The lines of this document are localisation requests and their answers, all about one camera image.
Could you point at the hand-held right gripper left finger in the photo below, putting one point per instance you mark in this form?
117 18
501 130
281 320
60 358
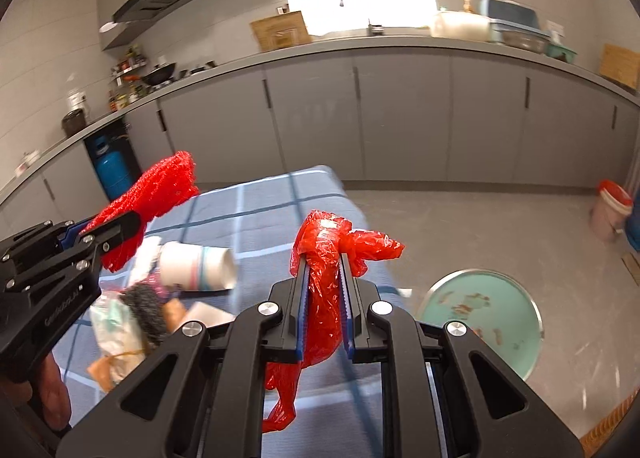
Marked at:
300 310

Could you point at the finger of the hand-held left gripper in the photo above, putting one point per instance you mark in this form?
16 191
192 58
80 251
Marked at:
70 234
117 233

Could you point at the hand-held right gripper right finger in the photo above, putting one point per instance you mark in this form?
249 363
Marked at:
347 310

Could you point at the red plastic bag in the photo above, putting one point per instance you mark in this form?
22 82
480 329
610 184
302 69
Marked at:
325 328

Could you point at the white striped ceramic mug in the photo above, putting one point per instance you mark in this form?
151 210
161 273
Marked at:
190 265

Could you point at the orange snack wrapper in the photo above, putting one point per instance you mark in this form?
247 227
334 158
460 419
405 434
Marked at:
102 370

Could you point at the black scouring pad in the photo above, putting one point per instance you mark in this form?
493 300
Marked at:
145 313

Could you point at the white sponge block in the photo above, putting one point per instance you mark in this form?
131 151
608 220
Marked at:
207 315

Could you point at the teal enamel basin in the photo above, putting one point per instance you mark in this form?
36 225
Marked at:
500 353

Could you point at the person's left hand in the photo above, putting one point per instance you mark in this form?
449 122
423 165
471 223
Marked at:
52 390

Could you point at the white crumpled tissue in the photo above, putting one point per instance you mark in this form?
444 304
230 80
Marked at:
147 258

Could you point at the white paper strip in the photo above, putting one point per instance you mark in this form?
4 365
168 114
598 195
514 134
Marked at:
404 292

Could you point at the blue gas cylinder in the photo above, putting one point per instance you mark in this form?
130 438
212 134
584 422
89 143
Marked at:
114 170
632 233

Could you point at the clear plastic bag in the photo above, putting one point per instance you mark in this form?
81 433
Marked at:
115 328

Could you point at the blue checked blanket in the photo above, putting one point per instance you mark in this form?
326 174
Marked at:
260 218

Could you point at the dark lidded pot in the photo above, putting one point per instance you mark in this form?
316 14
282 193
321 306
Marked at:
75 123

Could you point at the rack of condiment bottles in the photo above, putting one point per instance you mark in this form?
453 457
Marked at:
125 83

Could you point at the black wok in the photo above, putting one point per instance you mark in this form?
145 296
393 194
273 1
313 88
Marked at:
160 74

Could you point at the grey kitchen cabinet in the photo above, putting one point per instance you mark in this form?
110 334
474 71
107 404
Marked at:
400 118

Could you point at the wooden cutting board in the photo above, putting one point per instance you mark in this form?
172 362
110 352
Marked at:
280 30
620 65

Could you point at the pink bucket with red lid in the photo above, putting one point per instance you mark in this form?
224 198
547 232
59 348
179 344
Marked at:
610 210

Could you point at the curved metal faucet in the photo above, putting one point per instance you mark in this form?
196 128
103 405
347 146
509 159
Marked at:
372 28

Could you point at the white lidded pot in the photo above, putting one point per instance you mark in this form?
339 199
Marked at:
460 25

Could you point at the metal basin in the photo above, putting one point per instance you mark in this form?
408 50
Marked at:
525 40

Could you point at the green plastic basin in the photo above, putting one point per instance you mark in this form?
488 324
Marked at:
562 53

